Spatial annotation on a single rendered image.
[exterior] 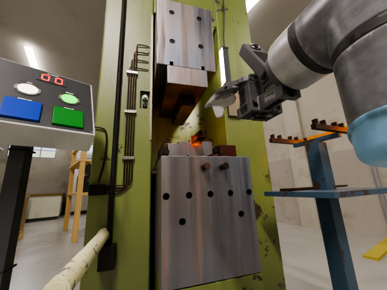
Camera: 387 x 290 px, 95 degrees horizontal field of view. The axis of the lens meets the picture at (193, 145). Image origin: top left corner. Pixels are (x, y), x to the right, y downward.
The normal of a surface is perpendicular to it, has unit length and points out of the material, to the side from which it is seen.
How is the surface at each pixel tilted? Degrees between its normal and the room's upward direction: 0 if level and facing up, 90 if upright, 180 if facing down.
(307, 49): 126
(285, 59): 119
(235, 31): 90
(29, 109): 60
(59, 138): 150
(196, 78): 90
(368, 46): 90
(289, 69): 136
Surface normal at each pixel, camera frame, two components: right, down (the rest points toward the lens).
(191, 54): 0.28, -0.24
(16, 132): 0.36, 0.74
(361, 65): -0.99, 0.00
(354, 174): -0.84, -0.09
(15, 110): 0.55, -0.66
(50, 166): 0.54, -0.22
